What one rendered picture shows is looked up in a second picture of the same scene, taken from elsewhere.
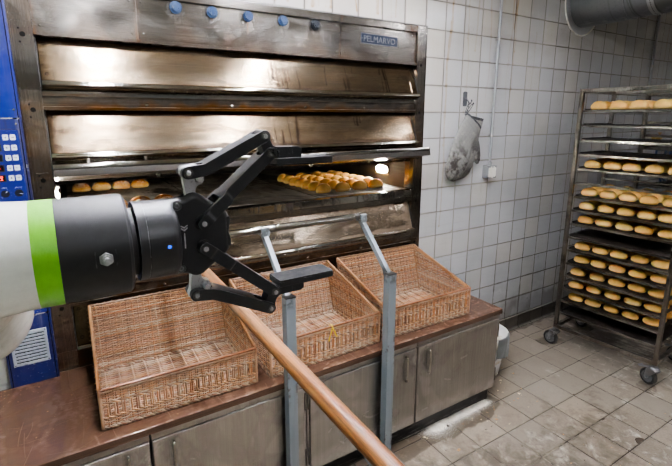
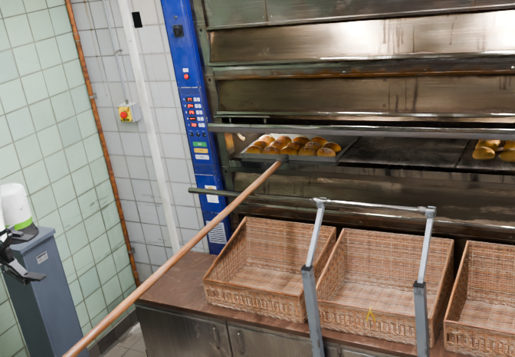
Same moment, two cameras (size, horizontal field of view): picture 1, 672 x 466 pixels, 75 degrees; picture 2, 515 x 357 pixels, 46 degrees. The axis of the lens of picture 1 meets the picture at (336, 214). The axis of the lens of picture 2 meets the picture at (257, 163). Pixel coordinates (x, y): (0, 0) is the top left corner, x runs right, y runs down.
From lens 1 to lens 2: 1.95 m
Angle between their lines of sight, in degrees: 61
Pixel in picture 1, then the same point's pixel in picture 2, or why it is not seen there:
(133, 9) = not seen: outside the picture
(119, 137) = (257, 99)
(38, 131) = (213, 94)
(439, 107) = not seen: outside the picture
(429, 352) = not seen: outside the picture
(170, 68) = (290, 43)
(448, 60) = not seen: outside the picture
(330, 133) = (458, 99)
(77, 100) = (232, 72)
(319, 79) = (442, 38)
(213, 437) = (265, 345)
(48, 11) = (214, 11)
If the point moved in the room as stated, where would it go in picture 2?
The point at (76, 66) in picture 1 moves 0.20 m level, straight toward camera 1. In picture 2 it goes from (229, 48) to (207, 57)
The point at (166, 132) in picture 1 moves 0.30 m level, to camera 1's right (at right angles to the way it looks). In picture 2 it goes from (290, 96) to (326, 105)
